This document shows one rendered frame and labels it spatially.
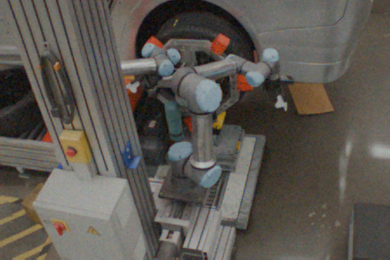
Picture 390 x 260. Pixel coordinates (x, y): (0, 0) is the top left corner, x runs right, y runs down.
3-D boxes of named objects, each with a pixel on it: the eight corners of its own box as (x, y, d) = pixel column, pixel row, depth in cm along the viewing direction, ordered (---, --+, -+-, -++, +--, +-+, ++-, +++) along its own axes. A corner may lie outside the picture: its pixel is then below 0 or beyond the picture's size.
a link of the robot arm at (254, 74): (239, 82, 232) (254, 67, 236) (258, 90, 226) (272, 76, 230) (237, 70, 226) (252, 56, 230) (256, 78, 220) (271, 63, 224)
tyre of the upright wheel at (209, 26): (259, 18, 294) (154, 3, 305) (253, 38, 277) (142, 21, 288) (250, 101, 339) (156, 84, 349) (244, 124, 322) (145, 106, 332)
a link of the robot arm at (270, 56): (257, 55, 227) (267, 44, 230) (259, 71, 235) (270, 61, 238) (271, 61, 223) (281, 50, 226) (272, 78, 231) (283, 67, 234)
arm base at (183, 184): (197, 195, 236) (194, 181, 229) (166, 190, 240) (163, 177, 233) (205, 172, 247) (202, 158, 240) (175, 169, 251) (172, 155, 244)
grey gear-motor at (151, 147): (179, 143, 374) (173, 106, 351) (163, 183, 344) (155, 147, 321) (156, 140, 379) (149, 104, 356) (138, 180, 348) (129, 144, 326)
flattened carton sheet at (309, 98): (316, 73, 435) (316, 70, 433) (333, 112, 394) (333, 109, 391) (284, 77, 436) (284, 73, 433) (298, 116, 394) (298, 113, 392)
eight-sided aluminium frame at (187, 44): (241, 114, 314) (236, 41, 279) (239, 121, 309) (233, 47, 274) (158, 108, 328) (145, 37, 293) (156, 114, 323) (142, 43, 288)
